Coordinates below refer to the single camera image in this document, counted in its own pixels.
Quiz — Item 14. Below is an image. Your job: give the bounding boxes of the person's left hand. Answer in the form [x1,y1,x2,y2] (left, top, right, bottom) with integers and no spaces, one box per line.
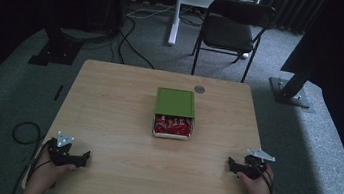
[27,150,79,192]

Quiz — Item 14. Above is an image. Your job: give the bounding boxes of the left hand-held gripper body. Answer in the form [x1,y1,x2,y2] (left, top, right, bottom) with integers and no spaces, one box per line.
[44,129,86,170]

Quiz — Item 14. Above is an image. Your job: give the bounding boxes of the black looped floor cable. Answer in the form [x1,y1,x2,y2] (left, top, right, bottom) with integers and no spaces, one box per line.
[11,119,44,147]

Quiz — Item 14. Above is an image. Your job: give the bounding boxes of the person's right hand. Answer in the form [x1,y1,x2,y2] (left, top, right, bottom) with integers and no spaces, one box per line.
[234,160,279,194]

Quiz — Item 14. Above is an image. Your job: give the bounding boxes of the pile of red packets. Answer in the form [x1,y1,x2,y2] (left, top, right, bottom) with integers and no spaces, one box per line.
[153,113,194,139]

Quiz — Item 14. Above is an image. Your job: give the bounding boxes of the white desk frame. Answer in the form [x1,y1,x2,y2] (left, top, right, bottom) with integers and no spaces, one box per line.
[167,0,265,58]

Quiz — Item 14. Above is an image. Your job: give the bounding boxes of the white floor cable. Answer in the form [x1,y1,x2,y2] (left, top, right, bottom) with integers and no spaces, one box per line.
[125,0,177,25]

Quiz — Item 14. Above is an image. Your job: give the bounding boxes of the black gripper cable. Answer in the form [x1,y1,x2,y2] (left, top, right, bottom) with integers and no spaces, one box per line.
[10,136,54,194]
[256,167,280,194]

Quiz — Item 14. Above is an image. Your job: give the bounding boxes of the black tape strip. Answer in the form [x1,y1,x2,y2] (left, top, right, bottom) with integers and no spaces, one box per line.
[53,84,65,103]

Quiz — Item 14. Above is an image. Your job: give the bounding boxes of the black floor cables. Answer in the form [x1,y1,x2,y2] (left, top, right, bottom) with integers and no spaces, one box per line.
[78,10,163,71]

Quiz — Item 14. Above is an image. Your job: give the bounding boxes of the black stand with flat base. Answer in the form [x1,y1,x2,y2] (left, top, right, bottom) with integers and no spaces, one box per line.
[27,7,88,72]

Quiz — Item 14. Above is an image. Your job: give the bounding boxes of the black folding chair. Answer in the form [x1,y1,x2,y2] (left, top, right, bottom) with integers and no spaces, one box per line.
[189,0,278,87]

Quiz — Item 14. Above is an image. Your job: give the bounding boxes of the black stand with bolted base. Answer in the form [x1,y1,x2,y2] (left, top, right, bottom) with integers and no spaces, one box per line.
[265,54,318,110]

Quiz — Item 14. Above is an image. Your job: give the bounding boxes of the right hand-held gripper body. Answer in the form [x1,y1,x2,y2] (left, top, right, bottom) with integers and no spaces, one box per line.
[235,145,278,184]

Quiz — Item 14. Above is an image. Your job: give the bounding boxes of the green box sleeve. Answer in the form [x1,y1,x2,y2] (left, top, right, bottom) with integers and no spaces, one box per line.
[153,86,199,120]

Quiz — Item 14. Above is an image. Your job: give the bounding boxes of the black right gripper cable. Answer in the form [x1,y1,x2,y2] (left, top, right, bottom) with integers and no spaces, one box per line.
[256,167,280,194]

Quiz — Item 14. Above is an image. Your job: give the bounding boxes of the round grey table grommet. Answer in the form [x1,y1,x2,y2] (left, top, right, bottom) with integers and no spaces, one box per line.
[193,84,207,95]

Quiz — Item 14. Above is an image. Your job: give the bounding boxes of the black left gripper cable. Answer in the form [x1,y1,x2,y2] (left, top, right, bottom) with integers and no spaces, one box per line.
[10,136,54,194]

